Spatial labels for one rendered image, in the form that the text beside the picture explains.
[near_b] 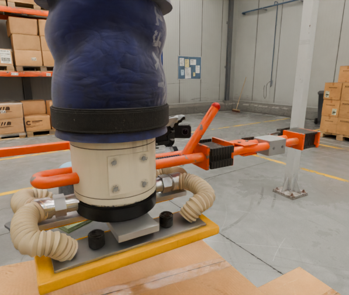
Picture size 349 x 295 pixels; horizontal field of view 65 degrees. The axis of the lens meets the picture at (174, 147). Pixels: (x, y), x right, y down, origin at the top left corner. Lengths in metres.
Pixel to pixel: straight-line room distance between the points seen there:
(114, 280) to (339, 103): 7.17
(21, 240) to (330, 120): 7.49
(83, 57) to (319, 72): 10.55
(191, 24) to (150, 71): 11.13
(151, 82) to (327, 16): 10.63
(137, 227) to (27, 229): 0.18
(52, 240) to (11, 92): 8.59
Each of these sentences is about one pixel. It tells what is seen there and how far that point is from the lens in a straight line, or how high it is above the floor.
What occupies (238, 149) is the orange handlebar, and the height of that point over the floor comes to 1.30.
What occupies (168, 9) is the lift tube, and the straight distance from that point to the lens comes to 0.57.
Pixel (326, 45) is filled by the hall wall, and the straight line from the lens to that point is 10.87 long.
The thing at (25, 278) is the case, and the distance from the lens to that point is 0.82.
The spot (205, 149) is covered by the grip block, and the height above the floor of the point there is 1.31.
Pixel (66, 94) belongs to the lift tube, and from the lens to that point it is 0.48.
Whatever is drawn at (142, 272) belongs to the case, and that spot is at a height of 0.97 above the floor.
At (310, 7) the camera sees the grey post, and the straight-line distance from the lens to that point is 3.69.
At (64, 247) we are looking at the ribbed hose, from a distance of 0.49.
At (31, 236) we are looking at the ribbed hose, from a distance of 0.49.
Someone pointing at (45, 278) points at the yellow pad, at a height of 1.18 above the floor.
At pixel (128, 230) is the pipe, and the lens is 0.52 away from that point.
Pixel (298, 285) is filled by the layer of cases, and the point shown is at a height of 0.54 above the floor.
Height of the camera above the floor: 1.48
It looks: 15 degrees down
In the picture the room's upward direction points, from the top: straight up
